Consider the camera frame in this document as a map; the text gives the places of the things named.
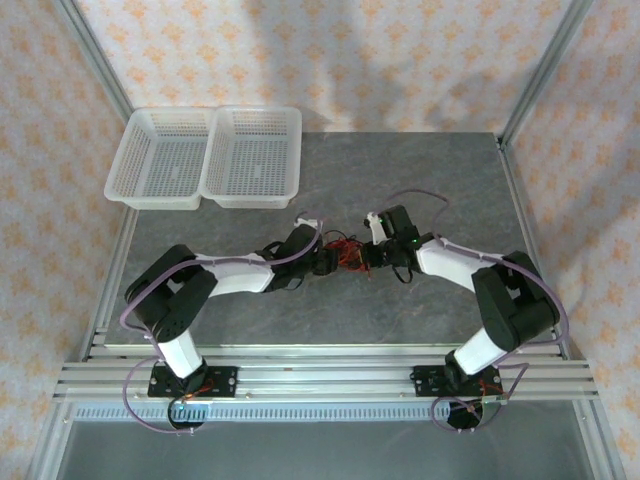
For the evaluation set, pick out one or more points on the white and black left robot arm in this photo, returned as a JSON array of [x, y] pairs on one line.
[[240, 277]]

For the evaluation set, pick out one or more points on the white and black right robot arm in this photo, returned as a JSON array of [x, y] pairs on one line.
[[450, 265]]

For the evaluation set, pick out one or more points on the white plastic mesh basket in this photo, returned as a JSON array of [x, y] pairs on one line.
[[150, 160], [255, 160]]

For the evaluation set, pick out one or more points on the aluminium mounting beam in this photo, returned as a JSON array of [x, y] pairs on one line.
[[325, 380]]

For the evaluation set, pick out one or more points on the grey metal panel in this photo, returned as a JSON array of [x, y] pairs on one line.
[[325, 450]]

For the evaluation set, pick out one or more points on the small controller circuit board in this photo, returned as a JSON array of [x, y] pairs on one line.
[[495, 400]]

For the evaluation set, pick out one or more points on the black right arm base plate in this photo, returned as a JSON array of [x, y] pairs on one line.
[[425, 381]]

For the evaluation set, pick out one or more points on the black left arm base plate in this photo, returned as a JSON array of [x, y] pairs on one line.
[[222, 382]]

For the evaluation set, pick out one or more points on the aluminium frame post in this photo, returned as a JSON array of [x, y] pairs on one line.
[[102, 65], [546, 65]]

